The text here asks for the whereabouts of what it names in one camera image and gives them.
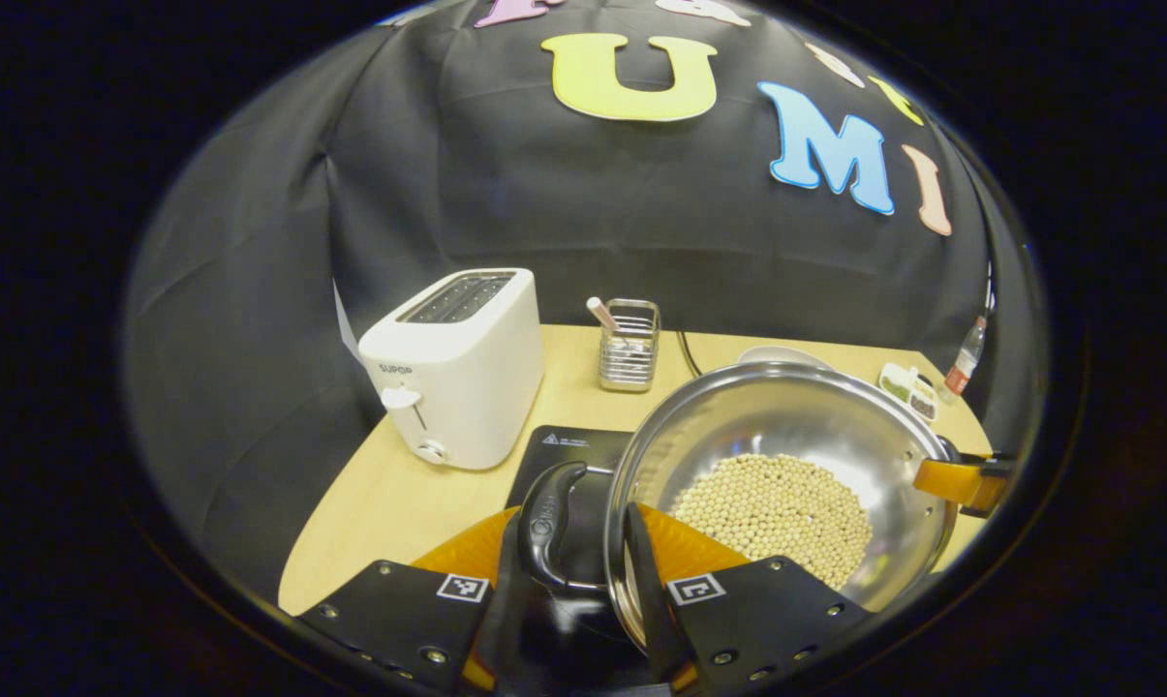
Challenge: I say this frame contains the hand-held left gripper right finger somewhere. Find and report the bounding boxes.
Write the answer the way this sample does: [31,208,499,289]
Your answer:
[624,501,875,694]

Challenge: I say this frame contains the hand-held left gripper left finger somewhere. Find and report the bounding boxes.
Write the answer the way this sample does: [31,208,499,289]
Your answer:
[297,505,546,693]

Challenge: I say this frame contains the stainless steel pot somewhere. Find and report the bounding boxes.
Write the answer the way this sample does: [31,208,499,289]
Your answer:
[517,360,963,655]

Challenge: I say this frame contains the black induction cooktop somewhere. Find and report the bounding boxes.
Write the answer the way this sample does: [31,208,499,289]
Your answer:
[504,424,647,679]

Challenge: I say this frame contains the white divided bean dish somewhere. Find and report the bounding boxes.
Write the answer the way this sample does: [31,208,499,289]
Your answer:
[877,362,940,424]

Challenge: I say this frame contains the plastic bottle with red label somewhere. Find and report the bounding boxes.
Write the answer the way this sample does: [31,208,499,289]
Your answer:
[942,316,989,399]

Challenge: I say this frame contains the pile of soybeans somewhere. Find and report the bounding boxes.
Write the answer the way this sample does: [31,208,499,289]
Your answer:
[669,452,875,592]

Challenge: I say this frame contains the round white plate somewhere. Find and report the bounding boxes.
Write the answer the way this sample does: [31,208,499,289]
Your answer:
[737,345,837,372]

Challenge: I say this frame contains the white toaster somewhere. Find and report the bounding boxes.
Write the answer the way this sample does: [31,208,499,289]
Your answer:
[357,268,546,472]

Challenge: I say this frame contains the black backdrop cloth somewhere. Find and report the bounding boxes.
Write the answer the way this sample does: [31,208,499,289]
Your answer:
[123,0,1030,603]

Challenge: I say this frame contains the wire mesh utensil holder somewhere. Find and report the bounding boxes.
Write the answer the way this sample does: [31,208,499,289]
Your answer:
[599,298,662,394]

